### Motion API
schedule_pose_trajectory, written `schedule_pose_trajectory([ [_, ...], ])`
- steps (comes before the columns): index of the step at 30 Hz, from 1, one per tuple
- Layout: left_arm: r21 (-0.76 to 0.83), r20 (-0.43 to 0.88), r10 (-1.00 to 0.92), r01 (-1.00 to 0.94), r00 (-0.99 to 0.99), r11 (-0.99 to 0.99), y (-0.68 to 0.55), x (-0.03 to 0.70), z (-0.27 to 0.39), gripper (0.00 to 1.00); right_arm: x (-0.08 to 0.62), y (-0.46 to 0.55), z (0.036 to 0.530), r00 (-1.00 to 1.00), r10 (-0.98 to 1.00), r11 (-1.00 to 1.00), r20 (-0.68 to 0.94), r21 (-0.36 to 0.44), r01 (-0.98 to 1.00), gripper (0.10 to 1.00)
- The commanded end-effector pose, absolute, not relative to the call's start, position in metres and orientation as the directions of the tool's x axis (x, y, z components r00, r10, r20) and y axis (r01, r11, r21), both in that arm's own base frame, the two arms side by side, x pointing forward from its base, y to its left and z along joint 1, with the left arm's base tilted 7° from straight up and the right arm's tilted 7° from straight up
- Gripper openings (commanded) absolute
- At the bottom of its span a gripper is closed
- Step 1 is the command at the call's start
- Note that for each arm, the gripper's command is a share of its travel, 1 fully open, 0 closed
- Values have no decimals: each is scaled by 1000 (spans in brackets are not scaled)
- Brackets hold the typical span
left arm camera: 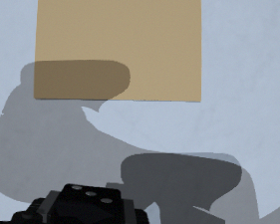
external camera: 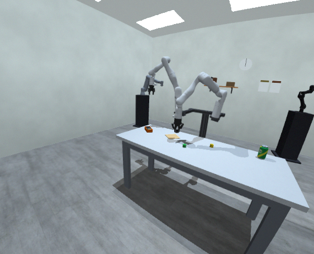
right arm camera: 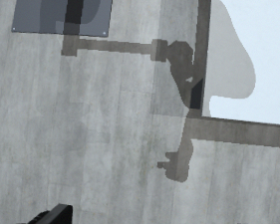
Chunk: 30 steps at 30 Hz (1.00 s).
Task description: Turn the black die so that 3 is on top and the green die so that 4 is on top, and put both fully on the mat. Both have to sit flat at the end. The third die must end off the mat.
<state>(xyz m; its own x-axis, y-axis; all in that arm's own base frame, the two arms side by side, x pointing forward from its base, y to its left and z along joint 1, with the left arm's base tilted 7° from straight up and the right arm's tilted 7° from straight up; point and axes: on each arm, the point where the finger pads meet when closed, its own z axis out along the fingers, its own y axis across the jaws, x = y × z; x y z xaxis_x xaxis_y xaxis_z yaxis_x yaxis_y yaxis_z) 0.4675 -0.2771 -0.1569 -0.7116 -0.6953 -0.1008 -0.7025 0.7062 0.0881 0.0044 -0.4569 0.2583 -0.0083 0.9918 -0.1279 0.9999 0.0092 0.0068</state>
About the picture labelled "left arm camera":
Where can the tan square mat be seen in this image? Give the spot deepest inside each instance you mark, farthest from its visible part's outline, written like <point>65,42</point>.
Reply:
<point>146,50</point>

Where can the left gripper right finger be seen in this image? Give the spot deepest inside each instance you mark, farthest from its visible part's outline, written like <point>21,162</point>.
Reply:
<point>130,215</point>

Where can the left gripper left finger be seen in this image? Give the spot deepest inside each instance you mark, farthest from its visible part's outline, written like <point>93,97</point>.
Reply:
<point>40,213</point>

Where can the black die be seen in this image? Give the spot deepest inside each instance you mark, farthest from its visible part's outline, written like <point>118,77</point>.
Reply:
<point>81,204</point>

